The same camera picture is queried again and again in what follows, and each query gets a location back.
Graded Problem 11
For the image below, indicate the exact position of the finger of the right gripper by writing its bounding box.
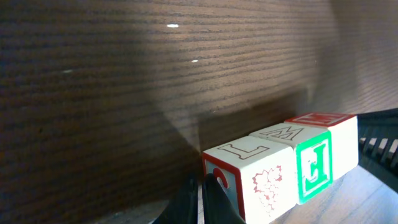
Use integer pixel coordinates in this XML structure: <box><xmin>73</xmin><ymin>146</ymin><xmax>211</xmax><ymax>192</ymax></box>
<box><xmin>358</xmin><ymin>108</ymin><xmax>397</xmax><ymax>191</ymax></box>

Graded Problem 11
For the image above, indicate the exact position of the green E letter block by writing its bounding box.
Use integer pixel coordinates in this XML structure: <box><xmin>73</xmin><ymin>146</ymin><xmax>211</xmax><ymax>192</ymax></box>
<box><xmin>250</xmin><ymin>123</ymin><xmax>333</xmax><ymax>205</ymax></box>

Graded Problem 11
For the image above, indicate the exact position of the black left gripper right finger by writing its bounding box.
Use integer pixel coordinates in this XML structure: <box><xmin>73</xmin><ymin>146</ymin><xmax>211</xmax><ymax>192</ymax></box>
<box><xmin>202</xmin><ymin>174</ymin><xmax>246</xmax><ymax>224</ymax></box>

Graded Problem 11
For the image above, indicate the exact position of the wooden block with brown drawing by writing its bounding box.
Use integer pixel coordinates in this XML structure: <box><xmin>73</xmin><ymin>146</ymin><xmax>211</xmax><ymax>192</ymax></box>
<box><xmin>202</xmin><ymin>136</ymin><xmax>298</xmax><ymax>223</ymax></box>

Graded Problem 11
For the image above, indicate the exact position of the green Z letter block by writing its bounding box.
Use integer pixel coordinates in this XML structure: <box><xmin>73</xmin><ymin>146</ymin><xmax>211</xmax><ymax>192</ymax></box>
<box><xmin>284</xmin><ymin>113</ymin><xmax>359</xmax><ymax>180</ymax></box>

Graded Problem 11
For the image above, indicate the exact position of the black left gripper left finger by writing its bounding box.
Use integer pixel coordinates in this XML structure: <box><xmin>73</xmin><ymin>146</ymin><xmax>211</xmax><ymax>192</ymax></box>
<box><xmin>152</xmin><ymin>179</ymin><xmax>198</xmax><ymax>224</ymax></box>

